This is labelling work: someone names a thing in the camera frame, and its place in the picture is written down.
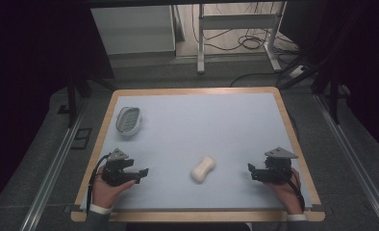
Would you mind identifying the white power strip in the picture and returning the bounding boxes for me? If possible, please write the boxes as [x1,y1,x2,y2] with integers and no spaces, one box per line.
[288,64,308,80]

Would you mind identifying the grey mesh basket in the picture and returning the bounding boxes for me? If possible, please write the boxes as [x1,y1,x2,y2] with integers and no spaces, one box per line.
[115,106,142,137]

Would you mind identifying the person's right hand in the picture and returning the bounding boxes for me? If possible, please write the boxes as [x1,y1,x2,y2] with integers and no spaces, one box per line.
[264,167,305,216]

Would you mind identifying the dark curtain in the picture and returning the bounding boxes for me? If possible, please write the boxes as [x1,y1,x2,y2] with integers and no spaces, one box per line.
[0,0,114,206]
[278,0,379,162]

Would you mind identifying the person's left hand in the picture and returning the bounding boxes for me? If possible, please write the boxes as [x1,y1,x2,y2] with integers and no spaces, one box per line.
[91,167,137,210]

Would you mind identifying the black floor frame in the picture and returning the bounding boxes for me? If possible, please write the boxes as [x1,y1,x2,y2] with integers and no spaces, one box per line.
[69,127,93,150]

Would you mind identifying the white metal desk frame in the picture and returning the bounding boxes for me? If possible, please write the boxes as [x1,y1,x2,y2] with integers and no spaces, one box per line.
[196,1,289,75]

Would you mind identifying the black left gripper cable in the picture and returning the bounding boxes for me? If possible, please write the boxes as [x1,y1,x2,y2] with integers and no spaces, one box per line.
[86,153,113,214]

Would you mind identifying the metal floor rail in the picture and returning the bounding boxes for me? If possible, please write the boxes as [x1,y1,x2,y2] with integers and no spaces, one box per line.
[314,93,379,231]
[18,98,89,231]

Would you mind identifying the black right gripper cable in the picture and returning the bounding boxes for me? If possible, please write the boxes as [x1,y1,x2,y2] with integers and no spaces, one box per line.
[282,167,307,214]

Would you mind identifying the black metal stand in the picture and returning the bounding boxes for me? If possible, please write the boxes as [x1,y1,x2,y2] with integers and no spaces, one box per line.
[57,67,117,129]
[275,52,353,126]

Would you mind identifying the white panel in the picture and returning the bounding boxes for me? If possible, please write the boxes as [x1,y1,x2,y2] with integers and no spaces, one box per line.
[90,5,177,56]

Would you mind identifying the white table mat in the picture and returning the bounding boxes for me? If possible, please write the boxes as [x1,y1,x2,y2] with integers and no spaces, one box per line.
[79,92,314,212]

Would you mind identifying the black floor cables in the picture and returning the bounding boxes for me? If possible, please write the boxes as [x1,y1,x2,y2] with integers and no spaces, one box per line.
[190,2,300,89]

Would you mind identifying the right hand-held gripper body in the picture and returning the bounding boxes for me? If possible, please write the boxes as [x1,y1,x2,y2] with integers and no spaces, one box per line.
[260,146,299,186]

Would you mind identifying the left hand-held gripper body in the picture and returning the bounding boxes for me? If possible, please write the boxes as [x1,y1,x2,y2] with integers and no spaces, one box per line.
[100,147,138,188]

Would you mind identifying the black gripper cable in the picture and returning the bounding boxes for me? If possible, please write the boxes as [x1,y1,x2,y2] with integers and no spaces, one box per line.
[282,167,307,214]
[86,153,113,214]

